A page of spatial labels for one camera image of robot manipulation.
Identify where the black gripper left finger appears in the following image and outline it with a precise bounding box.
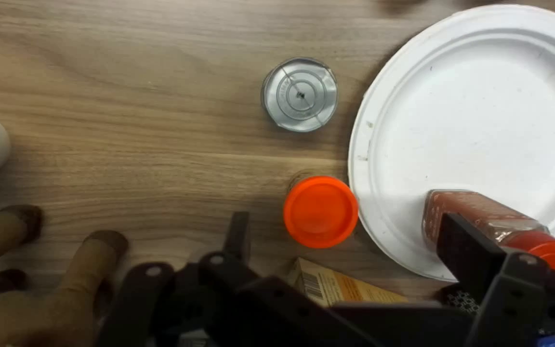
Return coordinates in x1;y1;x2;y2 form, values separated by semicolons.
97;210;382;347

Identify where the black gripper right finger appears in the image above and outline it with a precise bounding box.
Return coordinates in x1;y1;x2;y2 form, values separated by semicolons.
436;212;555;347

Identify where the spice bottle with red cap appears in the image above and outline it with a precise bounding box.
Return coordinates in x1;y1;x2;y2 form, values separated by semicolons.
422;189;555;277

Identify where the small orange lid tub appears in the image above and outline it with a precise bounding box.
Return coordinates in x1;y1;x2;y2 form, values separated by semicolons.
282;175;361;250

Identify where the white paper plate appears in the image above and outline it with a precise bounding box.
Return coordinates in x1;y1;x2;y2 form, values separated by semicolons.
345;2;555;285

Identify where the brown moose plush toy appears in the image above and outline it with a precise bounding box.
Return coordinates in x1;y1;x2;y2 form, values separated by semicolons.
0;202;131;347

